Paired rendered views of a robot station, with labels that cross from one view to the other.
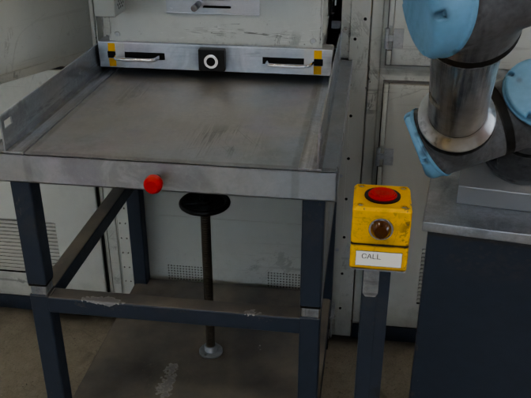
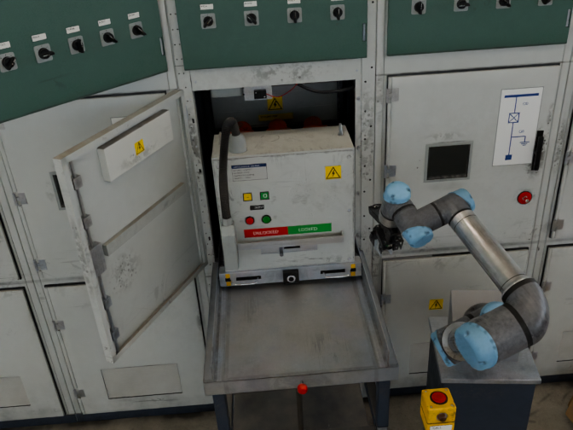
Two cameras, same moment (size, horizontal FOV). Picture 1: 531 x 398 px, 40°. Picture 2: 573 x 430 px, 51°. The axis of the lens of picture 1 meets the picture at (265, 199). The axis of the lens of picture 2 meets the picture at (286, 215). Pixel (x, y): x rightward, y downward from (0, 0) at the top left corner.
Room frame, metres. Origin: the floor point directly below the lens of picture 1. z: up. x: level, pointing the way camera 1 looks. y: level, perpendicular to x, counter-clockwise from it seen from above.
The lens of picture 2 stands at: (-0.24, 0.44, 2.23)
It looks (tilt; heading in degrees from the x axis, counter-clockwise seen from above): 30 degrees down; 350
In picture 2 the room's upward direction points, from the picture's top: 4 degrees counter-clockwise
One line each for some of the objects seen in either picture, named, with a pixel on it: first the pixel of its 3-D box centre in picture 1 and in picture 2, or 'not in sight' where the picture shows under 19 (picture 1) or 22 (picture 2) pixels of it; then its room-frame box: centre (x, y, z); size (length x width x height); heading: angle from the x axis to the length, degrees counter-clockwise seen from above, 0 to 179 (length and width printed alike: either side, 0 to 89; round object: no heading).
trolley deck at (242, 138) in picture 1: (201, 110); (294, 313); (1.49, 0.14, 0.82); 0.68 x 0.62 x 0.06; 172
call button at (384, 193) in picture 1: (382, 197); (438, 398); (0.91, -0.16, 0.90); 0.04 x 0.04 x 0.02
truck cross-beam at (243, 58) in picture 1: (215, 55); (290, 270); (1.65, 0.12, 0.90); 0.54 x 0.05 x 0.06; 82
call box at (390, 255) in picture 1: (379, 227); (437, 410); (0.91, -0.16, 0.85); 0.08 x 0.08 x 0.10; 82
